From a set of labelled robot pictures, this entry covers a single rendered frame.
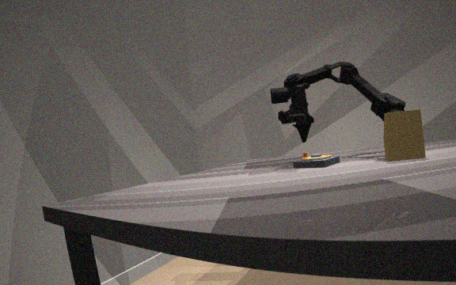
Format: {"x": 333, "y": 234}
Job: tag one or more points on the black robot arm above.
{"x": 295, "y": 85}

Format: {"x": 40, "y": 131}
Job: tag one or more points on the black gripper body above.
{"x": 301, "y": 113}

